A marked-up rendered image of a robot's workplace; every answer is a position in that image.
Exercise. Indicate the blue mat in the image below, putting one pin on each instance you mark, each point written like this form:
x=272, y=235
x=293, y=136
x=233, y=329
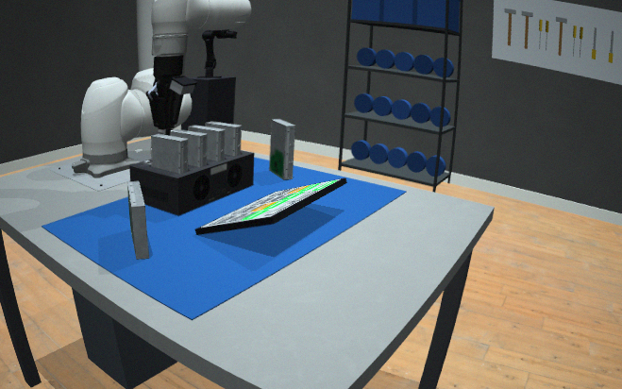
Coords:
x=192, y=274

